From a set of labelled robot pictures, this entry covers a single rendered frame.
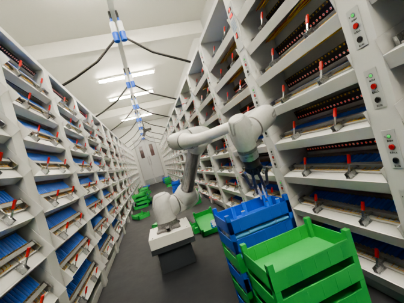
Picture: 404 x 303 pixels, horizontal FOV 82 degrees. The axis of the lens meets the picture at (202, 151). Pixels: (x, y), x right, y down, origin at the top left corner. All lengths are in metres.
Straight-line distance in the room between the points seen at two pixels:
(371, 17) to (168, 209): 1.53
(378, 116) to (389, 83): 0.11
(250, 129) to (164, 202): 1.02
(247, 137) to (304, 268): 0.51
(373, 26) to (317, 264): 0.71
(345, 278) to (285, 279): 0.20
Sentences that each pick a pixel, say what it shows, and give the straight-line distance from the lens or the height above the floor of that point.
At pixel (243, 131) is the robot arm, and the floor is 0.79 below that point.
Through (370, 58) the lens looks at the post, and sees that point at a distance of 0.91.
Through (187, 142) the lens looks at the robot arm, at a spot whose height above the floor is 0.84.
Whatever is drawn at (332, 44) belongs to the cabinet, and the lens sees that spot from 1.28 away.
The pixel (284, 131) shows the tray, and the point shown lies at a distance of 1.45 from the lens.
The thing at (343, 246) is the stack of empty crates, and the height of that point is 0.36.
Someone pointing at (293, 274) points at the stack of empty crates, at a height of 0.35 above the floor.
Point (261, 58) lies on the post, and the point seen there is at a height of 1.19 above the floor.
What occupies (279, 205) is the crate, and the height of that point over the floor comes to 0.44.
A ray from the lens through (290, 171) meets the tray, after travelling 1.44.
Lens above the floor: 0.76
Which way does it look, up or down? level
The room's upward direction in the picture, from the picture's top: 16 degrees counter-clockwise
